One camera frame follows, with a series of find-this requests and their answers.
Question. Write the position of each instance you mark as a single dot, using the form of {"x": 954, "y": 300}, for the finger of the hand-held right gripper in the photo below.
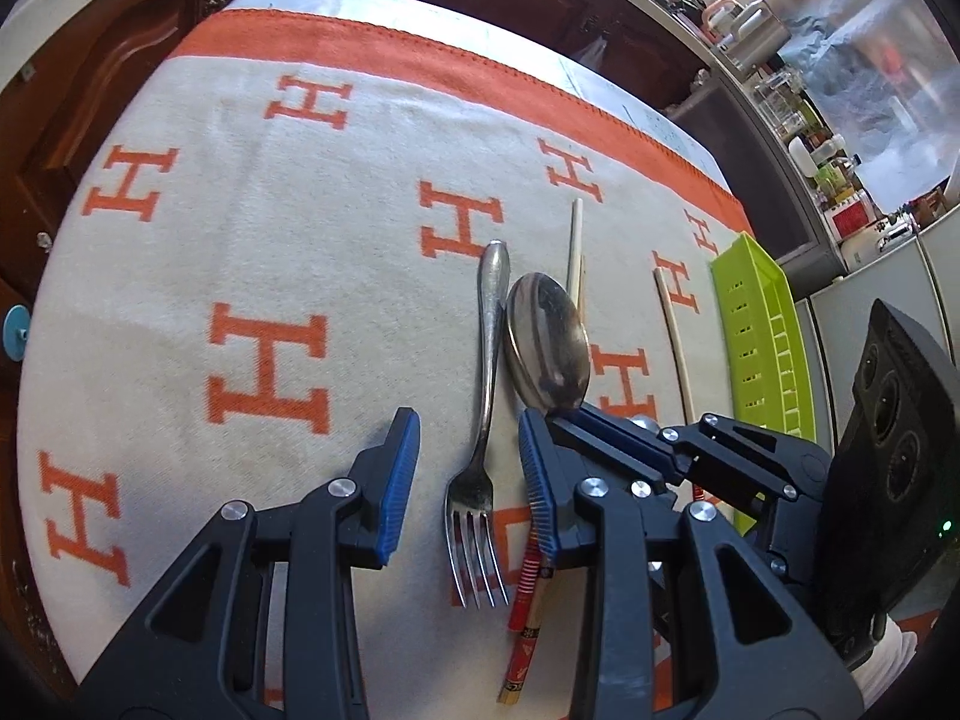
{"x": 600, "y": 439}
{"x": 656, "y": 431}

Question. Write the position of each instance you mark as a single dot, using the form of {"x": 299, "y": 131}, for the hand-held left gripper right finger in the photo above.
{"x": 538, "y": 495}

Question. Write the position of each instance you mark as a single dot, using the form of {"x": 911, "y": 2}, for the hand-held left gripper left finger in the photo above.
{"x": 401, "y": 495}

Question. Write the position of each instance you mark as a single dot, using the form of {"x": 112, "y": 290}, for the large metal spoon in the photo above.
{"x": 544, "y": 337}

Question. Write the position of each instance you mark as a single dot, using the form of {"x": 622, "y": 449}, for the metal fork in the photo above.
{"x": 491, "y": 330}

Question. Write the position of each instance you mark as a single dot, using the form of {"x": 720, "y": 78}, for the green plastic utensil tray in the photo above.
{"x": 750, "y": 292}

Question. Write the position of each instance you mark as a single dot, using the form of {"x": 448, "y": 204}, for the pale bamboo chopstick patterned end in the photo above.
{"x": 521, "y": 664}

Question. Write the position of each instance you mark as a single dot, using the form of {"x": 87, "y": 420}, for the red labelled jar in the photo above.
{"x": 851, "y": 217}

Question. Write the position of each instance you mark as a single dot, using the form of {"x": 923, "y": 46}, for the white bottle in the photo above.
{"x": 802, "y": 161}

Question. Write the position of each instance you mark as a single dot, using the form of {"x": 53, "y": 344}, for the kitchen window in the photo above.
{"x": 862, "y": 75}

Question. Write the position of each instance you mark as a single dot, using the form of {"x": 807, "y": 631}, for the glass jar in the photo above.
{"x": 776, "y": 86}

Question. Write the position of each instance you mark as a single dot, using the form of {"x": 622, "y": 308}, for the orange white printed blanket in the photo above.
{"x": 225, "y": 165}

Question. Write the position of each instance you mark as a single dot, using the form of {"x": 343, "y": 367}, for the white patterned tablecloth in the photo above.
{"x": 525, "y": 37}

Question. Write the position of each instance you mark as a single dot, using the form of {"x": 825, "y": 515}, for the metal kettle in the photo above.
{"x": 765, "y": 30}

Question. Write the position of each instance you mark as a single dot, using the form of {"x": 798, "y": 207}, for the blue round knob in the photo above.
{"x": 13, "y": 330}

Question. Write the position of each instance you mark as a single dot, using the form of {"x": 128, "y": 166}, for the white pitcher orange lid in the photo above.
{"x": 724, "y": 15}

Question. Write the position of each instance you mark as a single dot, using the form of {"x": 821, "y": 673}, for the white kitchen countertop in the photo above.
{"x": 660, "y": 7}

